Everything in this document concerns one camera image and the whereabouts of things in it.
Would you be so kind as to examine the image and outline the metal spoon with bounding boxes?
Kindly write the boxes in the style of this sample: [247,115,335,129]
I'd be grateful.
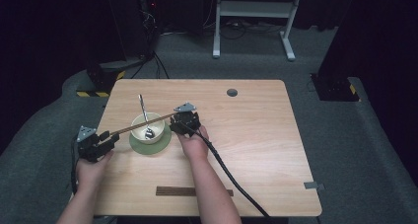
[137,94,157,140]

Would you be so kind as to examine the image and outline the round green coaster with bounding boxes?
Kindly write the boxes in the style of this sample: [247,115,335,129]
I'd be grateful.
[128,121,173,156]

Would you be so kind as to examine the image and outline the single brown wooden chopstick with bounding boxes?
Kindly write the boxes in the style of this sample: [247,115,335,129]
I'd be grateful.
[109,112,178,136]

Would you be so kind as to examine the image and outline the row of brown chopsticks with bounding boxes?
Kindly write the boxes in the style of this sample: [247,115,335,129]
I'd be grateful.
[155,186,235,197]

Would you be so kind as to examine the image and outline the person's left hand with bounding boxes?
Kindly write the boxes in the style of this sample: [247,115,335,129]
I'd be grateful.
[75,149,115,189]

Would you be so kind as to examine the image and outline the person's right hand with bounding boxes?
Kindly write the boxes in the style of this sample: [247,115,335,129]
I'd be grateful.
[176,124,210,163]

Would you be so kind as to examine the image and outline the tangle of floor cables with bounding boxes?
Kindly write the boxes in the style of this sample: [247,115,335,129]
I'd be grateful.
[164,17,284,40]

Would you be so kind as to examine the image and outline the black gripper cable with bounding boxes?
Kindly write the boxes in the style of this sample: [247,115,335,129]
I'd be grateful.
[182,120,271,219]
[69,136,81,196]

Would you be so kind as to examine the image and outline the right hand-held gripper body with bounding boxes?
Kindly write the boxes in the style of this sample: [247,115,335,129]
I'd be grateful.
[170,102,202,138]

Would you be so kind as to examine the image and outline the black stand with hazard stripes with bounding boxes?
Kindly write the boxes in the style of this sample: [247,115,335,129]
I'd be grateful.
[75,57,127,99]
[310,72,362,103]

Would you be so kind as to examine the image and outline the black floor cables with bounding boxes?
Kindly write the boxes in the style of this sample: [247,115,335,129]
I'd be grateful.
[130,50,171,80]

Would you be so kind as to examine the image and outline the cream ceramic bowl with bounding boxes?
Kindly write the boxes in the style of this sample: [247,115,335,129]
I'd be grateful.
[130,112,167,145]

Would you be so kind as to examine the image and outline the white metal stand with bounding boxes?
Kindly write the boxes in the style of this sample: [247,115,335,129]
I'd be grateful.
[212,0,306,62]

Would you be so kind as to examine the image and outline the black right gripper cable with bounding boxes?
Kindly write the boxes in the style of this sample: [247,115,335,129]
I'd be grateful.
[182,120,271,219]

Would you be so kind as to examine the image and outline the dark equipment rack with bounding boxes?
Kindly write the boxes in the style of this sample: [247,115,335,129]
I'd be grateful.
[104,0,163,61]

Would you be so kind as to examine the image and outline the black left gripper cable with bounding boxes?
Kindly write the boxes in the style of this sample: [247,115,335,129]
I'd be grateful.
[69,136,81,196]

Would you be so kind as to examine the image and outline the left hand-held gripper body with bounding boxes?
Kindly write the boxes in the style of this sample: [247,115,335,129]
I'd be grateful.
[76,125,112,164]

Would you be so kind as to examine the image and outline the grey tape piece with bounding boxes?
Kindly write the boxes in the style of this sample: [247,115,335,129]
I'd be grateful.
[303,181,326,190]

